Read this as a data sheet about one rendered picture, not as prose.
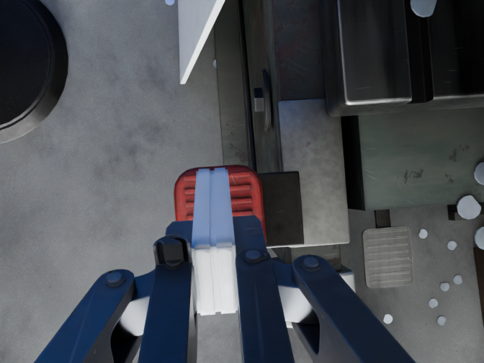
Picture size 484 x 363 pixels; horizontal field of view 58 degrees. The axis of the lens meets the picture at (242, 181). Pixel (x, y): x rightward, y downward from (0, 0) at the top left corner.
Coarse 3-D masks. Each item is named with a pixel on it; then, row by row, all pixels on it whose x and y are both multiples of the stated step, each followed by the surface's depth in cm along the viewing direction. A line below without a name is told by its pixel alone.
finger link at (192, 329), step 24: (168, 240) 14; (168, 264) 14; (168, 288) 13; (192, 288) 14; (168, 312) 12; (192, 312) 13; (144, 336) 11; (168, 336) 11; (192, 336) 13; (144, 360) 11; (168, 360) 11; (192, 360) 12
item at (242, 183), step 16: (192, 176) 29; (240, 176) 29; (256, 176) 29; (176, 192) 29; (192, 192) 29; (240, 192) 29; (256, 192) 29; (176, 208) 29; (192, 208) 29; (240, 208) 29; (256, 208) 29
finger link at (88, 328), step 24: (96, 288) 13; (120, 288) 13; (72, 312) 12; (96, 312) 12; (120, 312) 13; (72, 336) 12; (96, 336) 11; (48, 360) 11; (72, 360) 11; (96, 360) 11; (120, 360) 13
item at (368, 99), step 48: (336, 0) 35; (384, 0) 36; (480, 0) 36; (336, 48) 36; (384, 48) 35; (432, 48) 36; (480, 48) 36; (336, 96) 37; (384, 96) 35; (432, 96) 36; (480, 96) 36
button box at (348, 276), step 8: (240, 0) 82; (240, 8) 81; (240, 16) 81; (248, 80) 79; (248, 88) 79; (248, 96) 78; (248, 104) 78; (248, 112) 78; (248, 120) 78; (256, 168) 76; (344, 272) 43; (352, 272) 43; (344, 280) 43; (352, 280) 43; (352, 288) 43
